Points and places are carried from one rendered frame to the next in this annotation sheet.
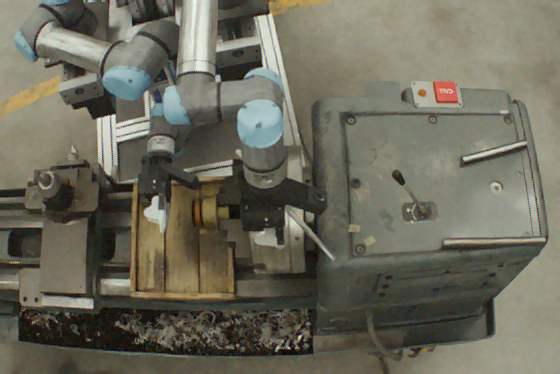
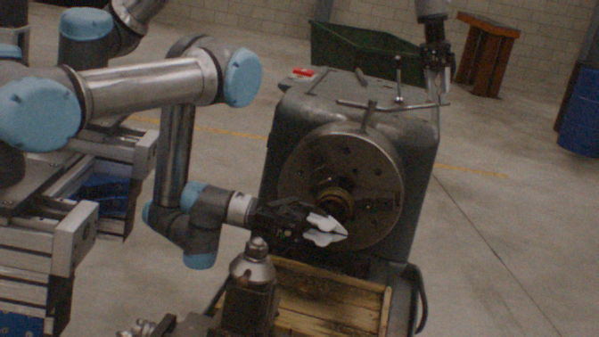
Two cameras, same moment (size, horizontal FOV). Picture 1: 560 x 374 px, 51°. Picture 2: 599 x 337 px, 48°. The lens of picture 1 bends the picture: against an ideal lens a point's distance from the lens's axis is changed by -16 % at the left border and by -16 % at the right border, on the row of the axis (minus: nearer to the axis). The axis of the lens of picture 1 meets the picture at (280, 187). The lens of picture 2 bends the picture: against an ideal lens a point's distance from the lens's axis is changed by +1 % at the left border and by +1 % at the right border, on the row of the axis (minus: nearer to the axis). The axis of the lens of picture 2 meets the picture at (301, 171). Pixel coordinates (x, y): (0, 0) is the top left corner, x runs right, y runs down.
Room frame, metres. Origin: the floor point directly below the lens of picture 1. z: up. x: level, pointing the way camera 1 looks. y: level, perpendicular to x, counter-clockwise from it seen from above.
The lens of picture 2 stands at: (0.70, 1.63, 1.66)
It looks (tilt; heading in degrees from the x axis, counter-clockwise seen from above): 19 degrees down; 272
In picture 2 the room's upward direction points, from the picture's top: 12 degrees clockwise
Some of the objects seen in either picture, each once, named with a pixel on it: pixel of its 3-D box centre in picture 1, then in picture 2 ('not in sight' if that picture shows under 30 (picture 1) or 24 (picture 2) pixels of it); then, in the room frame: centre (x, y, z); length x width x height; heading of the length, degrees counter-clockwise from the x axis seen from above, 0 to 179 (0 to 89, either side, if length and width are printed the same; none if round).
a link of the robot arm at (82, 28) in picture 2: not in sight; (86, 38); (1.31, 0.07, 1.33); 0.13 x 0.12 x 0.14; 84
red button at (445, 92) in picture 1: (445, 92); (303, 73); (0.82, -0.45, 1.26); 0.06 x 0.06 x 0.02; 84
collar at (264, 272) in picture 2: (48, 182); (253, 264); (0.78, 0.64, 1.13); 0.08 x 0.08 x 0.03
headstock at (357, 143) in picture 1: (428, 199); (351, 151); (0.61, -0.38, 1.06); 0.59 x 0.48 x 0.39; 84
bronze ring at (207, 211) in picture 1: (211, 212); (333, 208); (0.65, 0.18, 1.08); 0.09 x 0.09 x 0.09; 84
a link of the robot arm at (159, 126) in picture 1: (162, 124); (208, 202); (0.93, 0.29, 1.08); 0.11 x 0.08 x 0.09; 174
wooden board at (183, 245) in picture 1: (181, 238); (308, 303); (0.66, 0.29, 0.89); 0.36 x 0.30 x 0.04; 174
